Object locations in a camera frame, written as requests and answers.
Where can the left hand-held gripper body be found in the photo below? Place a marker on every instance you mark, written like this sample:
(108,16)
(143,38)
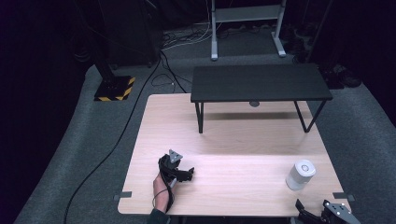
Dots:
(168,170)

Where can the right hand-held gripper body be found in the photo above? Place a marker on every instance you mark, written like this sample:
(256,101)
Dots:
(337,214)

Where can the white cylindrical speaker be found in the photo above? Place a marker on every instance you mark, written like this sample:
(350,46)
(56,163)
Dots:
(299,175)

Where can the person's left hand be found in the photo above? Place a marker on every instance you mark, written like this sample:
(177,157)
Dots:
(161,193)

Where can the grey table edge clamp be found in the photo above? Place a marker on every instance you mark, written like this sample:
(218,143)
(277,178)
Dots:
(343,196)
(123,196)

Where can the black yellow striped stand base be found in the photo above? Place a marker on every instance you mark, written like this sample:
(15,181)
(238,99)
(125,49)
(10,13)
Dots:
(113,89)

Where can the black low table shelf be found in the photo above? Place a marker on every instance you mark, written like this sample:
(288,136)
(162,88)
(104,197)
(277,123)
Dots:
(258,81)

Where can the black stand column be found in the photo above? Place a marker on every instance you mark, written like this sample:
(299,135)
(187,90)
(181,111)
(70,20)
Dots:
(102,59)

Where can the black cabinet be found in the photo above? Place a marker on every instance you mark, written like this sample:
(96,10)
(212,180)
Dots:
(134,31)

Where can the white metal stand frame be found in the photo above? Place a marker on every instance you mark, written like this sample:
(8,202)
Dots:
(246,14)

